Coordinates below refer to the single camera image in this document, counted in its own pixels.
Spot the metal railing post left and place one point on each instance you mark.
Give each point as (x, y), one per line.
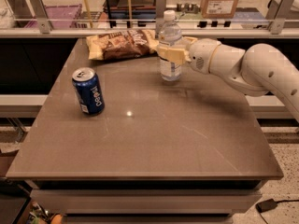
(41, 15)

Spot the cardboard box with label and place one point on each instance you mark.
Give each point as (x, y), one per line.
(218, 8)

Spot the black power adapter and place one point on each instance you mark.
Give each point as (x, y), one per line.
(266, 205)

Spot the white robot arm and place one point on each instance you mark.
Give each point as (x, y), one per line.
(254, 72)

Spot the metal railing post right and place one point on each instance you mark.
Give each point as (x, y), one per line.
(277, 23)

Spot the brown chip bag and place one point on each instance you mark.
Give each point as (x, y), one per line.
(122, 45)

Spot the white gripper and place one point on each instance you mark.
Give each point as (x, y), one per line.
(199, 54)

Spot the yellow pole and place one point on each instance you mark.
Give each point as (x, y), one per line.
(89, 15)

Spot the clear plastic water bottle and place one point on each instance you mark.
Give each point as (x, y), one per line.
(169, 34)

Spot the blue pepsi can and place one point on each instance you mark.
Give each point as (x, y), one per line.
(88, 90)

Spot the purple plastic crate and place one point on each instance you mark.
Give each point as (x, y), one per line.
(64, 17)

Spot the metal railing post middle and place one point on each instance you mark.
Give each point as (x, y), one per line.
(160, 8)

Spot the grey table base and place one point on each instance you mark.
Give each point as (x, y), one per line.
(147, 206)

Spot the metal railing post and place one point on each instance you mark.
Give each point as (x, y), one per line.
(160, 8)
(277, 23)
(41, 15)

